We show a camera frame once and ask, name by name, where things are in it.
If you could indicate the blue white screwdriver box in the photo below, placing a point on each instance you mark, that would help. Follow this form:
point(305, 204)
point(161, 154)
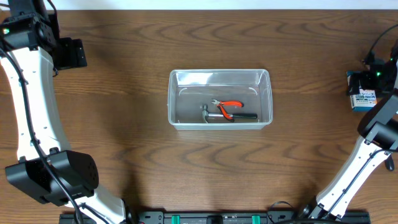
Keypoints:
point(364, 101)

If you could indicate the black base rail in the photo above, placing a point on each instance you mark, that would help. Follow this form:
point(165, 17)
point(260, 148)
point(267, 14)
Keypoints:
point(225, 218)

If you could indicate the black yellow screwdriver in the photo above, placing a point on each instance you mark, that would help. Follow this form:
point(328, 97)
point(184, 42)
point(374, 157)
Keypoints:
point(389, 163)

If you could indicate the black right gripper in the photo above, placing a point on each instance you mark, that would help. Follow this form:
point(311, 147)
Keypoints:
point(369, 83)

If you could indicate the clear plastic container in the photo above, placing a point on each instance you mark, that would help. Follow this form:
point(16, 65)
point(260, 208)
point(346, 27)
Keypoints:
point(190, 89)

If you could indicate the red black pliers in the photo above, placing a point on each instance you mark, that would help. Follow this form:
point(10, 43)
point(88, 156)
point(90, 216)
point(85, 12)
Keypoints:
point(222, 104)

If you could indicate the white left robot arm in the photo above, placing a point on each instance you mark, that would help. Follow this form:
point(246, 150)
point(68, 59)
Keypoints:
point(47, 169)

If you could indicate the small claw hammer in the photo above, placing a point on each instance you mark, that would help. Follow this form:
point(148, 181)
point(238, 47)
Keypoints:
point(206, 114)

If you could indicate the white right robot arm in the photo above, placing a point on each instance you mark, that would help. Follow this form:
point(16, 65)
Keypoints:
point(377, 141)

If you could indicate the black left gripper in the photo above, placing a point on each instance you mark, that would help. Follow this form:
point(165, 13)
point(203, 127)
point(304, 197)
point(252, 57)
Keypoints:
point(73, 53)

